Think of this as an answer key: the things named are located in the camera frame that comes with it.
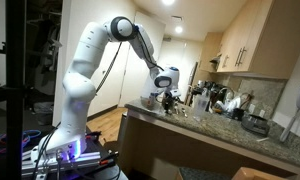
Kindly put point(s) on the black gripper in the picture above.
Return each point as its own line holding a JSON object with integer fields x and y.
{"x": 168, "y": 96}

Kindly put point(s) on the metal robot mounting plate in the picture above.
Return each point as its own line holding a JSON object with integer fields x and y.
{"x": 86, "y": 160}

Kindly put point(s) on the clear plastic cup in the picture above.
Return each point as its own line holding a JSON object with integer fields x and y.
{"x": 201, "y": 108}

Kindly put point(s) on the white door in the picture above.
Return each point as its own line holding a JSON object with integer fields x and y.
{"x": 138, "y": 66}

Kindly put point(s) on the light wood counter cabinet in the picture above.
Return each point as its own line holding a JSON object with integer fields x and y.
{"x": 190, "y": 146}

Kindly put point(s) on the metal spoon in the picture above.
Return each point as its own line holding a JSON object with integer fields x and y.
{"x": 184, "y": 112}

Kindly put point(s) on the white paper towel roll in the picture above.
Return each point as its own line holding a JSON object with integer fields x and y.
{"x": 148, "y": 88}

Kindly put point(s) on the black coffee maker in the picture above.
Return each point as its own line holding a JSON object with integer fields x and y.
{"x": 199, "y": 88}

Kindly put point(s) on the round ceiling light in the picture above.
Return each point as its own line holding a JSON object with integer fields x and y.
{"x": 168, "y": 1}
{"x": 179, "y": 29}

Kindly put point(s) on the dish rack with dishes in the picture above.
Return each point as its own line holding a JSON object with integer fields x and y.
{"x": 231, "y": 103}

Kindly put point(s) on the black round pot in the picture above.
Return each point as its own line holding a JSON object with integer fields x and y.
{"x": 255, "y": 125}

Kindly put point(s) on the black metal frame post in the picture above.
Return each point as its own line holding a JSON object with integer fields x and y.
{"x": 16, "y": 100}

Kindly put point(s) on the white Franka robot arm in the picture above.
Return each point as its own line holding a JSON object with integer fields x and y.
{"x": 76, "y": 90}

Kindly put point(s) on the light wood upper cabinets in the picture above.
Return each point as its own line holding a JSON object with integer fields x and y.
{"x": 256, "y": 36}

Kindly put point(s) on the white plastic spoon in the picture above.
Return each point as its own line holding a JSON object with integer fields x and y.
{"x": 177, "y": 110}

